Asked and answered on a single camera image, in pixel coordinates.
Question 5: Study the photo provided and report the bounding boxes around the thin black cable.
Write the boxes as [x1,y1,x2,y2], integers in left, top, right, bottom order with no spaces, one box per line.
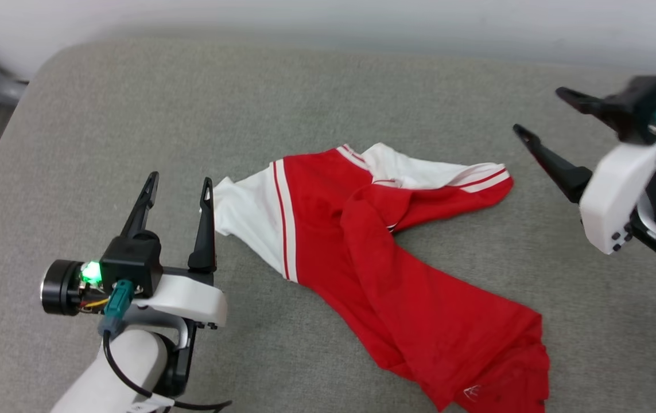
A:
[103,332,234,413]

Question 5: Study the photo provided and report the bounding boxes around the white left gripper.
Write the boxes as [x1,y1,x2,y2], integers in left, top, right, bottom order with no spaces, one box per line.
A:
[120,171,228,329]

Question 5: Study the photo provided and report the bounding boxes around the red and white garment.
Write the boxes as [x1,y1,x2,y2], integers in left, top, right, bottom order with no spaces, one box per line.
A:
[213,142,551,413]

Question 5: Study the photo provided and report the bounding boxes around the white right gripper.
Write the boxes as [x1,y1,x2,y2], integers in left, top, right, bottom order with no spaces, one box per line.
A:
[513,86,656,254]

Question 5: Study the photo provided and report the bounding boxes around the white paper cable label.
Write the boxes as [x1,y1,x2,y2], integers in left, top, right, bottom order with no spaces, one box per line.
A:
[126,395,174,413]

